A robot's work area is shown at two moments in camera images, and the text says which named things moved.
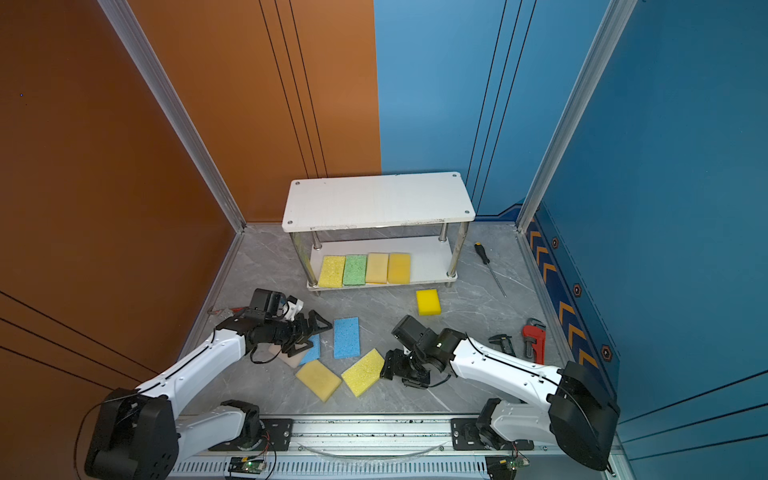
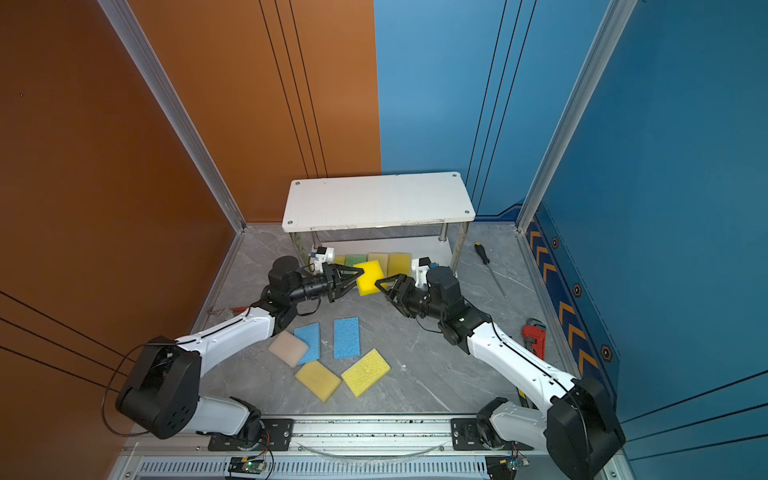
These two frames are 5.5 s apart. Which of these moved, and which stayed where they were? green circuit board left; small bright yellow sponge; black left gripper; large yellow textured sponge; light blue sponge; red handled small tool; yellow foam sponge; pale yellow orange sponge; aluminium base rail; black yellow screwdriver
Moved: small bright yellow sponge; black left gripper
Stayed: green circuit board left; large yellow textured sponge; red handled small tool; black yellow screwdriver; light blue sponge; pale yellow orange sponge; aluminium base rail; yellow foam sponge
